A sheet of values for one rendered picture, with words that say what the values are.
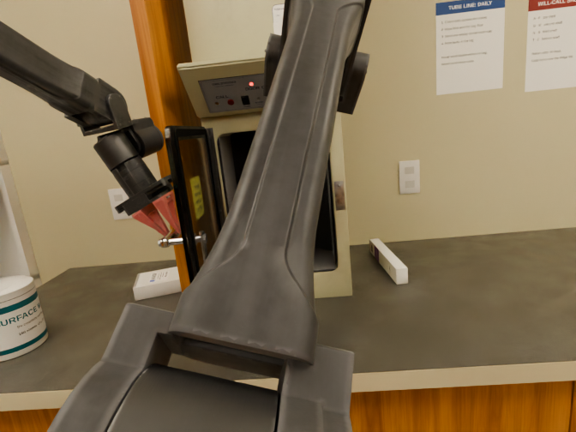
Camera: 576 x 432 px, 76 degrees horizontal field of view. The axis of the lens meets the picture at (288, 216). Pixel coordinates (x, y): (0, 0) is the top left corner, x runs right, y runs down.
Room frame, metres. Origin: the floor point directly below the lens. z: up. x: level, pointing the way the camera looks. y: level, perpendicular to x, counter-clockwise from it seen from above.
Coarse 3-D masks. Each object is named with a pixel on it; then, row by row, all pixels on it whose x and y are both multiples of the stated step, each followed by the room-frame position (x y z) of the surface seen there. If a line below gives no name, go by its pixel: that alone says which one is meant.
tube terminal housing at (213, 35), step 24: (192, 0) 0.89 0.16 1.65; (216, 0) 0.88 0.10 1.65; (240, 0) 0.88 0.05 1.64; (264, 0) 0.87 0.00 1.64; (192, 24) 0.89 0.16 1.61; (216, 24) 0.88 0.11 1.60; (240, 24) 0.88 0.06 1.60; (264, 24) 0.88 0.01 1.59; (192, 48) 0.89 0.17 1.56; (216, 48) 0.88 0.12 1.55; (240, 48) 0.88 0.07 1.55; (264, 48) 0.88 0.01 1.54; (216, 120) 0.88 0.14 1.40; (240, 120) 0.88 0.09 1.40; (336, 120) 0.87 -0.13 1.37; (216, 144) 0.89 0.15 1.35; (336, 144) 0.87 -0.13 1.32; (336, 168) 0.87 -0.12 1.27; (336, 216) 0.87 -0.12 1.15; (336, 240) 0.89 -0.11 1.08; (336, 264) 0.89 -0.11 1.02; (336, 288) 0.87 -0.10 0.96
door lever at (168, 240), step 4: (172, 228) 0.68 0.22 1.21; (168, 232) 0.65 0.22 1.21; (172, 232) 0.65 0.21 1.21; (176, 232) 0.65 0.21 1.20; (168, 236) 0.62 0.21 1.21; (172, 236) 0.63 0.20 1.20; (176, 236) 0.65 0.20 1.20; (160, 240) 0.60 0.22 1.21; (164, 240) 0.60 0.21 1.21; (168, 240) 0.61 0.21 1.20; (172, 240) 0.61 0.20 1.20; (176, 240) 0.61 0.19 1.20; (180, 240) 0.61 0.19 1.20; (160, 244) 0.60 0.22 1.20; (164, 244) 0.60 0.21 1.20; (168, 244) 0.60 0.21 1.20; (172, 244) 0.61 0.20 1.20; (176, 244) 0.61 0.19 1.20
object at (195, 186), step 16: (192, 144) 0.71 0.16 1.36; (192, 160) 0.69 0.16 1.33; (176, 176) 0.57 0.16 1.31; (192, 176) 0.67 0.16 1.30; (208, 176) 0.82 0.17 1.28; (176, 192) 0.57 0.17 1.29; (192, 192) 0.65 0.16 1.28; (208, 192) 0.79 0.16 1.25; (192, 208) 0.63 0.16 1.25; (208, 208) 0.77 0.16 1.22; (192, 224) 0.61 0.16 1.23; (208, 224) 0.74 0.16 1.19; (208, 240) 0.72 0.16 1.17; (192, 272) 0.57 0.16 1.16
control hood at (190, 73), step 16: (192, 64) 0.77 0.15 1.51; (208, 64) 0.77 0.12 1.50; (224, 64) 0.77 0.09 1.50; (240, 64) 0.77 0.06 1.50; (256, 64) 0.77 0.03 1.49; (192, 80) 0.79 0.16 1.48; (192, 96) 0.82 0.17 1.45; (208, 112) 0.85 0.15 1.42; (224, 112) 0.85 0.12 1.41; (240, 112) 0.86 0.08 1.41
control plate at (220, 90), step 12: (204, 84) 0.80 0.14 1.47; (216, 84) 0.80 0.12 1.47; (228, 84) 0.80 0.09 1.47; (240, 84) 0.80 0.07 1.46; (204, 96) 0.82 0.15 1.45; (216, 96) 0.82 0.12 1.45; (228, 96) 0.82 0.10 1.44; (240, 96) 0.82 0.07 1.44; (252, 96) 0.82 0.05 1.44; (264, 96) 0.82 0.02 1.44; (216, 108) 0.84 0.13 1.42; (228, 108) 0.84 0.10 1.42; (240, 108) 0.84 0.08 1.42; (252, 108) 0.85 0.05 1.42
